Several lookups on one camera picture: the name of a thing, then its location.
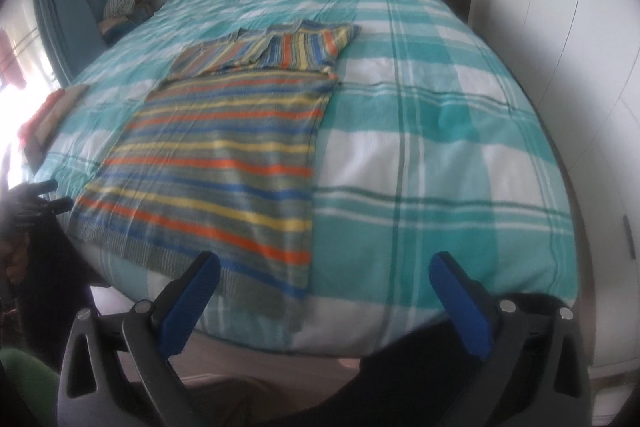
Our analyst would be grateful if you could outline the multicolour striped knit sweater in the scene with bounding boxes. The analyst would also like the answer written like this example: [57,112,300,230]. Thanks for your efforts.
[67,20,359,327]

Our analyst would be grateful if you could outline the green sleeve forearm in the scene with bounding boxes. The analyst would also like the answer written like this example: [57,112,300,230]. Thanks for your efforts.
[1,348,60,426]

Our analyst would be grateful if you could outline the folded orange and grey clothes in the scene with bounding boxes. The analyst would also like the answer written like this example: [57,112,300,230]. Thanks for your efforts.
[18,84,89,172]

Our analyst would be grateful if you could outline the pile of clothes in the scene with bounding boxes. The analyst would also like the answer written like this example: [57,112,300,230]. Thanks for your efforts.
[99,0,155,46]

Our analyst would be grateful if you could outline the white wardrobe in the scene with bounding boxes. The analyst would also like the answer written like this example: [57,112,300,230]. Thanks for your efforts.
[474,0,639,375]

